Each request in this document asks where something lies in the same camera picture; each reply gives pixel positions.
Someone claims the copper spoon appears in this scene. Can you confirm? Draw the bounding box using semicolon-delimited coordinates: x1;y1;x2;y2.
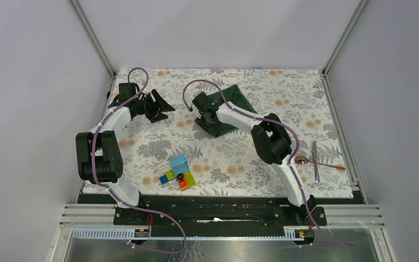
294;156;346;171

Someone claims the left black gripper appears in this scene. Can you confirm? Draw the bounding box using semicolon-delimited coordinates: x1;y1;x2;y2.
133;88;174;122

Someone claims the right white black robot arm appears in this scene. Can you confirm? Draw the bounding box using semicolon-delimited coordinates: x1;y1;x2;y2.
191;92;316;225

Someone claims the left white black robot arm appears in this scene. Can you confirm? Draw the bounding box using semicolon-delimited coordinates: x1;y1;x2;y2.
75;83;175;224

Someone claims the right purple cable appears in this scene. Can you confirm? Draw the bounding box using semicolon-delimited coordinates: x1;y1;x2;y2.
182;79;358;248

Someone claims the left aluminium frame post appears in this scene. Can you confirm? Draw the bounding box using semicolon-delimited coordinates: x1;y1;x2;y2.
68;0;116;78

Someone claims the silver table knife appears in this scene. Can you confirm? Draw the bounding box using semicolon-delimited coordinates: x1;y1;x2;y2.
311;140;320;184

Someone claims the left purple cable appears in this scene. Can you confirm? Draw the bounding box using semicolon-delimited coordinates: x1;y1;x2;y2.
90;67;189;255

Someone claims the dark green cloth napkin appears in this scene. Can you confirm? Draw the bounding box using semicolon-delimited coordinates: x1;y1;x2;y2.
192;85;261;135

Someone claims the aluminium frame post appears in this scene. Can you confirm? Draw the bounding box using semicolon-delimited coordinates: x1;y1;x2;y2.
322;0;370;75
68;0;116;78

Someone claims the colourful toy brick assembly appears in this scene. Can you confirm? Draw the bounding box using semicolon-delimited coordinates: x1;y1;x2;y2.
157;154;196;191

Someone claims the floral patterned table mat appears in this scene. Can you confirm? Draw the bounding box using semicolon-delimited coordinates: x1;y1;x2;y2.
82;68;355;199

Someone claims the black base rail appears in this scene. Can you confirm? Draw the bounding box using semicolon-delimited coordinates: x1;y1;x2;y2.
77;194;368;239

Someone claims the right aluminium frame post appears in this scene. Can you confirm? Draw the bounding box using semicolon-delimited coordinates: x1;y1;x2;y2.
322;0;370;75

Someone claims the purple cable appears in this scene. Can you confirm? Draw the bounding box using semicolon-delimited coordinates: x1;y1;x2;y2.
182;79;358;248
90;67;189;255

